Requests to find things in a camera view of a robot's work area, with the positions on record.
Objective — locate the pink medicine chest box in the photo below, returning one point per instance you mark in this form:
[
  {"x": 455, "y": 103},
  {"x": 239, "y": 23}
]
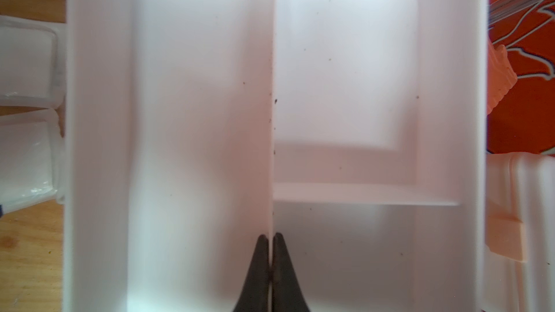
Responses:
[{"x": 355, "y": 128}]

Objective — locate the red plastic tool case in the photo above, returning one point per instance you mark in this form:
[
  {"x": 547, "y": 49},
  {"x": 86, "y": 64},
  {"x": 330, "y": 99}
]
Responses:
[{"x": 501, "y": 77}]

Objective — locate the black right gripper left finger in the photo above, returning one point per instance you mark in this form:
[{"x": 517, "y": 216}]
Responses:
[{"x": 255, "y": 291}]

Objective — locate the white pink first aid kit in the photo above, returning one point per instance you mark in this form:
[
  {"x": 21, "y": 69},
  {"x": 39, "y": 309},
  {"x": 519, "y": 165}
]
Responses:
[{"x": 519, "y": 255}]

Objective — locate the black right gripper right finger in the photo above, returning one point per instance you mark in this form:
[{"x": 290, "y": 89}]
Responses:
[{"x": 286, "y": 291}]

